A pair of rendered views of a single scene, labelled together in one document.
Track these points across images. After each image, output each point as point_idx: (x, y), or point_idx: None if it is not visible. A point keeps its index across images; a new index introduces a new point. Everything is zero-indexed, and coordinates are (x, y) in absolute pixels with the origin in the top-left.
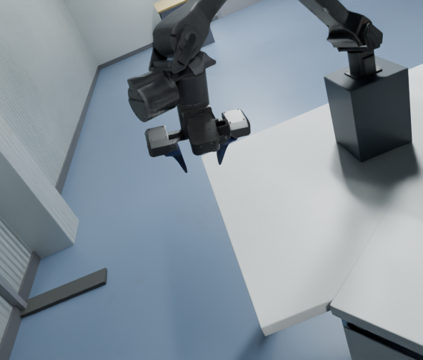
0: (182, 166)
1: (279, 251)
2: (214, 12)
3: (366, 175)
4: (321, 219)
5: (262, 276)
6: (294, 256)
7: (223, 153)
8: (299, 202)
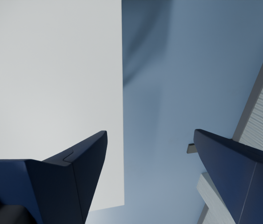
0: (223, 138)
1: (69, 34)
2: None
3: None
4: (5, 59)
5: (98, 3)
6: (53, 14)
7: (79, 144)
8: (31, 102)
